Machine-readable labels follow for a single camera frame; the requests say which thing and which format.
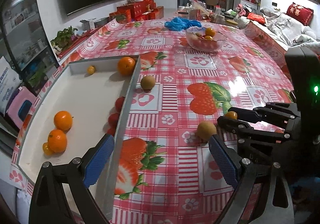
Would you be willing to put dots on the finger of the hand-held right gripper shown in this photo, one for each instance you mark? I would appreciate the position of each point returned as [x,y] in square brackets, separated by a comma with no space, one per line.
[270,112]
[255,138]

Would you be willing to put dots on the pink plastic stool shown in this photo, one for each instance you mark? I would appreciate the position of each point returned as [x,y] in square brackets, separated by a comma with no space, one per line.
[15,111]

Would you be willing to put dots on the glass door cabinet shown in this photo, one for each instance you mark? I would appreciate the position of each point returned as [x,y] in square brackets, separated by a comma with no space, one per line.
[27,38]

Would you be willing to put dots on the green potted plant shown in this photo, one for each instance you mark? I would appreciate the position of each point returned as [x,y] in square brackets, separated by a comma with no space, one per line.
[62,37]

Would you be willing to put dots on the red tomato pile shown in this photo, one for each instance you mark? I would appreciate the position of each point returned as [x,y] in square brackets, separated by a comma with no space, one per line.
[207,43]

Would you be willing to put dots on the stack of red gift boxes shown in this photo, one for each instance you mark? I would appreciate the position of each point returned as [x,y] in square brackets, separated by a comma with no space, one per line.
[136,11]

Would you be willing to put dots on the tan chair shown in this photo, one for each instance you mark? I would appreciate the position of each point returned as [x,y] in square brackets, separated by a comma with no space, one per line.
[211,1]

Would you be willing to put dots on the white printed pillow bag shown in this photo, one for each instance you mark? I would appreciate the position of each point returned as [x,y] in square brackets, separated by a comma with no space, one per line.
[6,81]

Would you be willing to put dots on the open white carton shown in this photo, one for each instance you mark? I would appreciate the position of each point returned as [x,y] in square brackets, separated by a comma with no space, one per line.
[87,23]

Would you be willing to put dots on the red printed tablecloth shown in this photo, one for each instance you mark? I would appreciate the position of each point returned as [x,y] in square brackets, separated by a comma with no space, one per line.
[200,76]

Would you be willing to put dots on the red packet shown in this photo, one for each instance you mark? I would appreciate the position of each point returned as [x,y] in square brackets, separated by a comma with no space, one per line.
[256,17]

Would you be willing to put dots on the white rectangular tray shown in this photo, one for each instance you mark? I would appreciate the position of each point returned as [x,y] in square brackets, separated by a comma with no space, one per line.
[87,98]

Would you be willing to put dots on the red embroidered cushion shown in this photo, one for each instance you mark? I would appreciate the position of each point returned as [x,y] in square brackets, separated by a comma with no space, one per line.
[298,13]

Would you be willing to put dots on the grey blanket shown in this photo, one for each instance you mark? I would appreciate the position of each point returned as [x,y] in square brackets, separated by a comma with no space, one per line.
[282,27]

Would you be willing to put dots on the clear glass bowl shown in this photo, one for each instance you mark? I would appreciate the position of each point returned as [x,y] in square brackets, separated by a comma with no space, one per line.
[220,41]

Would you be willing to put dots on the brown cardboard box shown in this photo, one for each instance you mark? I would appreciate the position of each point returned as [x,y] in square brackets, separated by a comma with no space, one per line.
[197,12]

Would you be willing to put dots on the brown round fruit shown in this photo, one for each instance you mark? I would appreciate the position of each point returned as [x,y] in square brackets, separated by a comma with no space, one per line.
[206,130]
[147,82]

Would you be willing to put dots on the stack of grey boards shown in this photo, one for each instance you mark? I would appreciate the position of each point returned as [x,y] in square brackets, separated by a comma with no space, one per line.
[5,128]

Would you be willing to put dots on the large orange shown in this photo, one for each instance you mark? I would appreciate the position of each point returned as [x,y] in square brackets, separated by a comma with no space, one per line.
[126,65]
[63,120]
[57,140]

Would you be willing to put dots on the blue plastic bags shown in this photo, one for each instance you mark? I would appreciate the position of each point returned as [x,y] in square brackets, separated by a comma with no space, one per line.
[182,24]

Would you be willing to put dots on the grey flat box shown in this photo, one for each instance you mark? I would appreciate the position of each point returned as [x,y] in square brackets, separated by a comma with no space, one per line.
[101,22]

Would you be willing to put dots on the blue plastic stool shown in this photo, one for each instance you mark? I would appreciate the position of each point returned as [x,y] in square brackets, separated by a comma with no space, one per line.
[25,108]

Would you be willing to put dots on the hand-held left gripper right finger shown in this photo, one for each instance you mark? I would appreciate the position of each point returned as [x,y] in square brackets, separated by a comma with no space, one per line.
[223,161]

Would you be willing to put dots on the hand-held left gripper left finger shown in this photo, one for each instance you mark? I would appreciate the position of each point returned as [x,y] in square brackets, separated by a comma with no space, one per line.
[98,159]

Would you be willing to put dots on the medium orange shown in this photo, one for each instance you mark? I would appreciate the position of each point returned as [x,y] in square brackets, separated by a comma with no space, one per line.
[210,32]

